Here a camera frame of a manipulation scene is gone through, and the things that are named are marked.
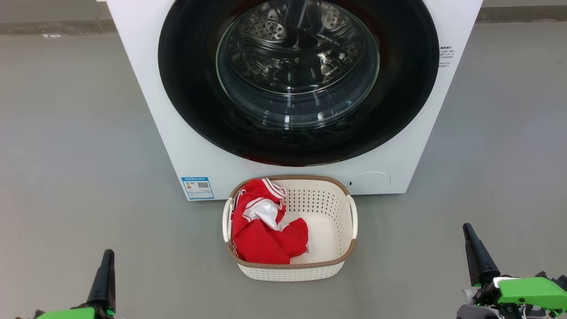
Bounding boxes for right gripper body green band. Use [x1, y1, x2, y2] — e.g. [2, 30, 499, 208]
[456, 276, 567, 319]

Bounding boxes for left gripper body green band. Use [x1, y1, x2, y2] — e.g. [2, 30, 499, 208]
[35, 303, 117, 319]

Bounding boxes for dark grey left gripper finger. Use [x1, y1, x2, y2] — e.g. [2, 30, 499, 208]
[87, 249, 109, 308]
[103, 249, 117, 311]

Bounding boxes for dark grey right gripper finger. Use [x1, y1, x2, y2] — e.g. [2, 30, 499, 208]
[463, 224, 486, 286]
[466, 224, 501, 280]

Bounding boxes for red shorts white stripe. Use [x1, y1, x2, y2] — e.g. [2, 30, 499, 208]
[232, 213, 310, 265]

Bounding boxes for black round glass washer door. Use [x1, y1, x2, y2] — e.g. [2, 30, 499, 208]
[158, 0, 440, 167]

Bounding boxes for white front-load washing machine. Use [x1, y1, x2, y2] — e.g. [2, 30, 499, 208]
[106, 0, 483, 201]

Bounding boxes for stainless steel washing machine drum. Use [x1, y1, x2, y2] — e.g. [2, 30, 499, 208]
[230, 0, 368, 96]

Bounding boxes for blue energy label sticker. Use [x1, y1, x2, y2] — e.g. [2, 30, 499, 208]
[181, 177, 215, 201]

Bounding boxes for round white filter cover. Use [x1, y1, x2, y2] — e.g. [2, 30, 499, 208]
[348, 171, 392, 194]

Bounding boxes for cream laundry basket brown rim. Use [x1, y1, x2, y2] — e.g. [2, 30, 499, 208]
[222, 175, 358, 282]

